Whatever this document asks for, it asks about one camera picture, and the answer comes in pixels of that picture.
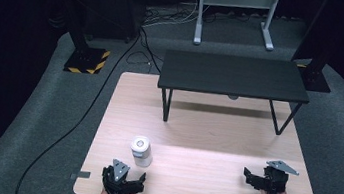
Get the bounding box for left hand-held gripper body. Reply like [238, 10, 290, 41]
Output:
[99, 157, 135, 194]

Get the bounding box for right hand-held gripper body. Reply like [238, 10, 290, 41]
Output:
[259, 158, 302, 194]

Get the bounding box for white cylindrical bottle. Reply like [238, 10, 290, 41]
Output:
[127, 134, 156, 170]

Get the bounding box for grey tape strip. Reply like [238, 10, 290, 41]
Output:
[69, 168, 92, 183]

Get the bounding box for black raised shelf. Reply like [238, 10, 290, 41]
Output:
[152, 43, 315, 141]

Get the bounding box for black metal stand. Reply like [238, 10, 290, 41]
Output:
[287, 0, 344, 95]

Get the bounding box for black stand with striped base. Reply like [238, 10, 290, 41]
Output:
[61, 6, 117, 78]

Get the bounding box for large black box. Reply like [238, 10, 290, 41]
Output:
[73, 0, 148, 47]

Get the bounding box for long black floor cable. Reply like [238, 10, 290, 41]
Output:
[13, 13, 147, 194]

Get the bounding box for bundle of floor cables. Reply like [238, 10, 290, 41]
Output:
[141, 0, 207, 36]

